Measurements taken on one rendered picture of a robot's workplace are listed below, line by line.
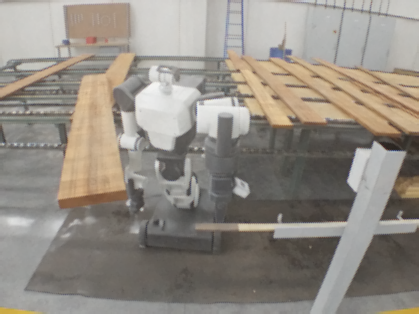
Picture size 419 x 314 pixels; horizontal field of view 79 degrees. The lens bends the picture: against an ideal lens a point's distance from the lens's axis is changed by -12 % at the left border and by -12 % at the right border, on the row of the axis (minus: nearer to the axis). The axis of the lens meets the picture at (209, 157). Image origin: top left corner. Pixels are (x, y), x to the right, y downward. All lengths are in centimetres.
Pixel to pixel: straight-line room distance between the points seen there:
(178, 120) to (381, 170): 78
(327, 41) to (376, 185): 756
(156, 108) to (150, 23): 713
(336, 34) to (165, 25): 457
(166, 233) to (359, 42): 761
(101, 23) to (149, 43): 140
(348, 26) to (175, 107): 756
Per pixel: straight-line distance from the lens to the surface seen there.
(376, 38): 892
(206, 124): 65
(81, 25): 858
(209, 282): 197
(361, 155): 84
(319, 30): 814
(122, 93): 134
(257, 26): 830
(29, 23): 954
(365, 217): 85
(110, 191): 117
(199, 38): 750
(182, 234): 201
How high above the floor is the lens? 156
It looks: 27 degrees down
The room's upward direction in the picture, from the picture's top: 3 degrees clockwise
